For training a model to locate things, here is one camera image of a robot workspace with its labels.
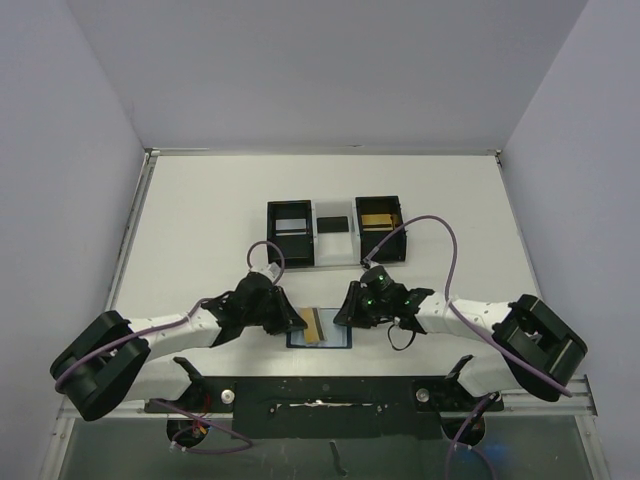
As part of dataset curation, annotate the blue leather card holder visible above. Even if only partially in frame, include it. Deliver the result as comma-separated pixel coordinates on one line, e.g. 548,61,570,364
286,307,352,349

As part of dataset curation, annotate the gold striped card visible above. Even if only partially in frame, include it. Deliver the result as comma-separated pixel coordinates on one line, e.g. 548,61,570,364
299,307,325,345

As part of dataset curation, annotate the black card from holder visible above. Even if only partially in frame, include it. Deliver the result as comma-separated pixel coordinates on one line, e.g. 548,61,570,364
317,216,350,234

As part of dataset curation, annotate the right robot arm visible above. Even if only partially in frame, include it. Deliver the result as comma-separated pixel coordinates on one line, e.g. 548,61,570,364
334,265,588,402

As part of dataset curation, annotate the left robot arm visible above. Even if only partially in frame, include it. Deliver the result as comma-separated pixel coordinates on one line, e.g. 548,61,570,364
50,271,307,421

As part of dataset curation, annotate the black bin with silver card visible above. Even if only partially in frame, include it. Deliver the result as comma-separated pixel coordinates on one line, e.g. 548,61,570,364
266,200,315,268

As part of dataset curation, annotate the black bin with gold card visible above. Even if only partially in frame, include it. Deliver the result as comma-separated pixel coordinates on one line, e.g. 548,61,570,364
355,196,407,264

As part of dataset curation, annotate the silver credit card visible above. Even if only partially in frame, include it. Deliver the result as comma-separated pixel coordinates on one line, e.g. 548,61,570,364
275,218,307,235

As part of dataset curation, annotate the white middle bin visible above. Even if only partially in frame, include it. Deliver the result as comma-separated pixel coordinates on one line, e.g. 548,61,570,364
311,197,361,268

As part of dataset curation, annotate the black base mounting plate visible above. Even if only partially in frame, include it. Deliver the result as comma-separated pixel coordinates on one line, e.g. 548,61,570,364
173,376,478,440

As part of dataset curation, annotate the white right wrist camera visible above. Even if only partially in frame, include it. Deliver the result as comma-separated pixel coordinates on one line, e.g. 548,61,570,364
360,261,385,283

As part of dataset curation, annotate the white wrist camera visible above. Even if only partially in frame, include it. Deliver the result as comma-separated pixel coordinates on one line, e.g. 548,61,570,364
360,261,385,283
250,263,282,284

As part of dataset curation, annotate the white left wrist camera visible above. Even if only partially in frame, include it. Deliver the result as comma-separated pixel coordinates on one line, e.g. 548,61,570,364
250,263,282,284

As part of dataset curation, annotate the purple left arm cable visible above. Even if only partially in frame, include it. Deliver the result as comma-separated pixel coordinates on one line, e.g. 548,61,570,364
53,241,287,456

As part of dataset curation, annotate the aluminium left side rail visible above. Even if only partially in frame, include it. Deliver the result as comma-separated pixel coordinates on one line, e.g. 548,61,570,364
104,149,160,311

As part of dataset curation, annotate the aluminium rail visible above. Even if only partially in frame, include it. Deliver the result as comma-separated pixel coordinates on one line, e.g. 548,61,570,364
57,375,597,420
104,149,160,311

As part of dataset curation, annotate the aluminium front rail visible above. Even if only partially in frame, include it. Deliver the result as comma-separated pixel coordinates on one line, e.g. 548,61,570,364
57,375,597,420

